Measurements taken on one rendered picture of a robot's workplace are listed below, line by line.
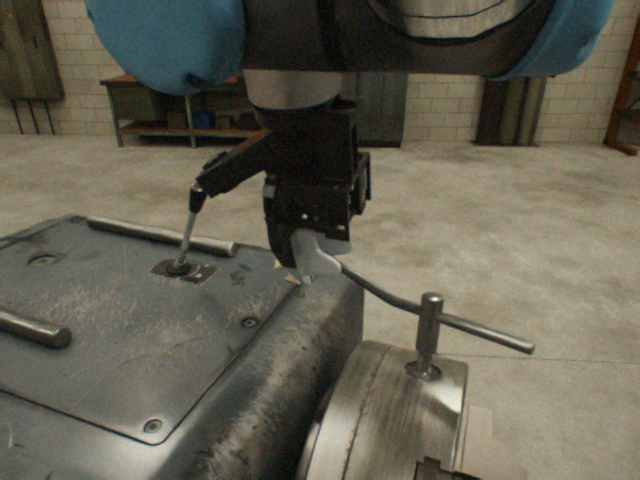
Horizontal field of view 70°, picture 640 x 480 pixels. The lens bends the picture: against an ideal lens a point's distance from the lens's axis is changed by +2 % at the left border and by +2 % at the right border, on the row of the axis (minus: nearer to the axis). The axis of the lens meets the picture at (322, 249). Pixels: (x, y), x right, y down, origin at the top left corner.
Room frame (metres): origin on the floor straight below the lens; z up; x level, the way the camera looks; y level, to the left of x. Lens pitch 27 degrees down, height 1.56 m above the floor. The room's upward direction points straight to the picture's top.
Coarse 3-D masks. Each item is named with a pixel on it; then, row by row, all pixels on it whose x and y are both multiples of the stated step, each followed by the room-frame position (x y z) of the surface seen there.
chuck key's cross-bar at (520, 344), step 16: (352, 272) 0.45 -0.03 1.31; (368, 288) 0.43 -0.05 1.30; (400, 304) 0.40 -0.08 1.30; (416, 304) 0.40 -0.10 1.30; (448, 320) 0.37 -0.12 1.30; (464, 320) 0.36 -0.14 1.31; (480, 336) 0.35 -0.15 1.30; (496, 336) 0.34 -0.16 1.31; (512, 336) 0.33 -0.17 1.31; (528, 352) 0.32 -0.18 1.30
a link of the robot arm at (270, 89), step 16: (256, 80) 0.35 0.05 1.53; (272, 80) 0.34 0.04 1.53; (288, 80) 0.34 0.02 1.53; (304, 80) 0.34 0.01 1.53; (320, 80) 0.35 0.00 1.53; (336, 80) 0.36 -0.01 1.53; (256, 96) 0.36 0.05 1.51; (272, 96) 0.35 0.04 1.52; (288, 96) 0.34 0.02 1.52; (304, 96) 0.34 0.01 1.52; (320, 96) 0.35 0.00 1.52; (272, 112) 0.36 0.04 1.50; (288, 112) 0.35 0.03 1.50; (304, 112) 0.35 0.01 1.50
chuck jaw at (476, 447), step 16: (464, 416) 0.43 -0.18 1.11; (480, 416) 0.43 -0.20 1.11; (464, 432) 0.41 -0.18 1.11; (480, 432) 0.41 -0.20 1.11; (464, 448) 0.38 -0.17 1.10; (480, 448) 0.38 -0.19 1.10; (496, 448) 0.38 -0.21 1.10; (464, 464) 0.36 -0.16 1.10; (480, 464) 0.36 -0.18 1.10; (496, 464) 0.36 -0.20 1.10
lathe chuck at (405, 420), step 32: (416, 352) 0.42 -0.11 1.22; (384, 384) 0.35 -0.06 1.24; (416, 384) 0.35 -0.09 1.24; (448, 384) 0.35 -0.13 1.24; (384, 416) 0.31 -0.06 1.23; (416, 416) 0.31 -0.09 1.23; (448, 416) 0.31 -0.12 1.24; (352, 448) 0.29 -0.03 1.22; (384, 448) 0.29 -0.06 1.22; (416, 448) 0.28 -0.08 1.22; (448, 448) 0.28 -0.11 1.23
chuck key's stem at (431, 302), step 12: (432, 300) 0.38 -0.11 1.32; (420, 312) 0.38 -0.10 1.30; (432, 312) 0.38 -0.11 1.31; (420, 324) 0.38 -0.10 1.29; (432, 324) 0.37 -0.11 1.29; (420, 336) 0.38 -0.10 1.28; (432, 336) 0.37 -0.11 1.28; (420, 348) 0.37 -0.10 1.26; (432, 348) 0.37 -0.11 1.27; (420, 360) 0.37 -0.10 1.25; (420, 372) 0.37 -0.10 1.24
